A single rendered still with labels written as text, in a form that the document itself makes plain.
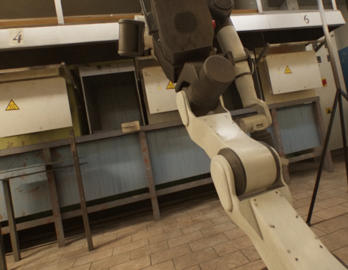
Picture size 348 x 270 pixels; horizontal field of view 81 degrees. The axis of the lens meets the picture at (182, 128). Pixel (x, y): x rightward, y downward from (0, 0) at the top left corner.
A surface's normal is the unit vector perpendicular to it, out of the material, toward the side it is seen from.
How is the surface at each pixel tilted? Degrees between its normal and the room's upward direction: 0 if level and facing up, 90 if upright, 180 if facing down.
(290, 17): 80
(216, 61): 74
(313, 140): 90
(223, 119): 40
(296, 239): 44
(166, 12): 90
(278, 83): 90
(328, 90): 90
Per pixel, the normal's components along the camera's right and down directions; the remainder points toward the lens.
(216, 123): 0.07, -0.82
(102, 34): 0.18, -0.25
